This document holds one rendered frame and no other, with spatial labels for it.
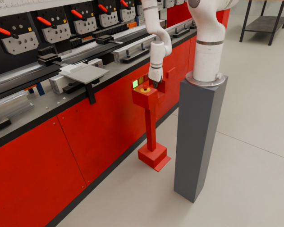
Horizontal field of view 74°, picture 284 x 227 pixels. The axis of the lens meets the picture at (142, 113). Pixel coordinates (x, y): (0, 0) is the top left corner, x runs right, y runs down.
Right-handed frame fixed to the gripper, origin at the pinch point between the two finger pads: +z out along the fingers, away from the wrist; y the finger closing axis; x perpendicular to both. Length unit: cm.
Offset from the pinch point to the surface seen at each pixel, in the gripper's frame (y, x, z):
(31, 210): -11, -105, 47
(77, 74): -21, -48, -20
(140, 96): -1.1, -15.2, 2.8
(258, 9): -116, 715, 68
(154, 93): 6.0, -8.4, 1.0
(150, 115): 2.8, -8.2, 23.2
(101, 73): -10.2, -38.9, -21.2
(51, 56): -57, -45, -21
